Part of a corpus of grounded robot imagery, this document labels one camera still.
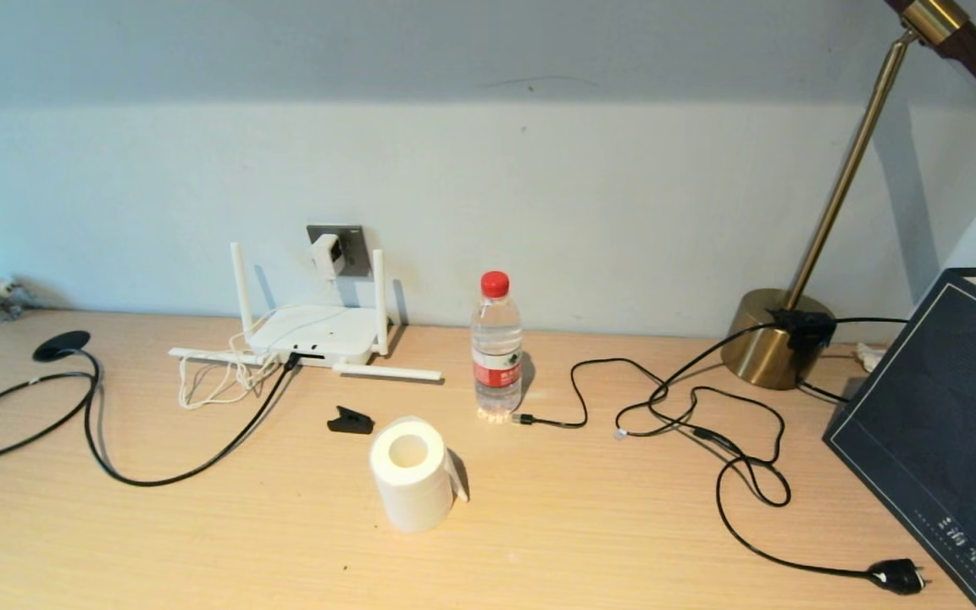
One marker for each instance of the white power adapter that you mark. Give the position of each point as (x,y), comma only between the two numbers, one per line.
(327,254)

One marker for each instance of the white router with antennas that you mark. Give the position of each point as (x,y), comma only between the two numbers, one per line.
(318,332)

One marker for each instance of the clear red-capped water bottle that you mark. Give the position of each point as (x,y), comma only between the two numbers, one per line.
(496,347)

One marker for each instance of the small black clip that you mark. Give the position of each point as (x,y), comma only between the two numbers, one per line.
(351,421)

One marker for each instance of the white toilet paper roll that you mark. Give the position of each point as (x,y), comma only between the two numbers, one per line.
(412,483)

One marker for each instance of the brass desk lamp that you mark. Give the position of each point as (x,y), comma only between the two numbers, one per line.
(772,339)

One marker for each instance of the grey wall socket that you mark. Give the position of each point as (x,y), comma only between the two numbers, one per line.
(357,252)

